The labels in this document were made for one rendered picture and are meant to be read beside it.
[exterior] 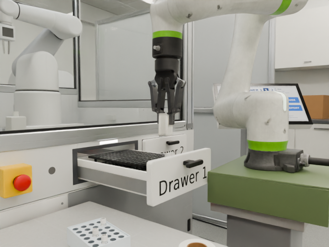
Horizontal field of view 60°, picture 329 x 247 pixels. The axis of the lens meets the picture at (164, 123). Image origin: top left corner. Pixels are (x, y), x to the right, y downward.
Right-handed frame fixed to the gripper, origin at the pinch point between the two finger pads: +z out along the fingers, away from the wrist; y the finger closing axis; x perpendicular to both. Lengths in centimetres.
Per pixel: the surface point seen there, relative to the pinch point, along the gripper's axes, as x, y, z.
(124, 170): -17.5, -0.9, 11.5
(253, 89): 99, -7, -16
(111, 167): -17.3, -5.8, 11.4
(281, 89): 108, 7, -16
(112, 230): -30.1, 8.1, 20.8
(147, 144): 14.0, -18.7, 9.7
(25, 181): -37.2, -14.8, 12.7
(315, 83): 359, -12, -36
